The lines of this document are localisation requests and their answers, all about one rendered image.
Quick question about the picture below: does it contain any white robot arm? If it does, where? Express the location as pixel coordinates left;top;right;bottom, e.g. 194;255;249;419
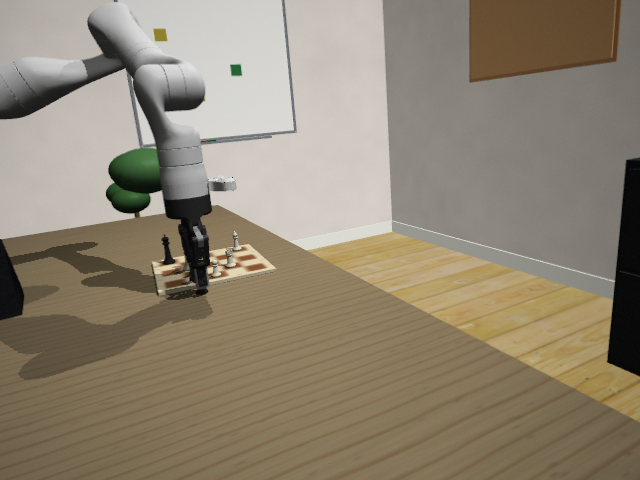
0;2;237;200

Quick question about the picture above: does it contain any brown and cream chessboard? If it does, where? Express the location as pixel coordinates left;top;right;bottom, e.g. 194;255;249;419
152;244;277;296

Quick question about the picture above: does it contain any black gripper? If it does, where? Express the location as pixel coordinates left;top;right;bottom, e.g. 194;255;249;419
163;193;212;290

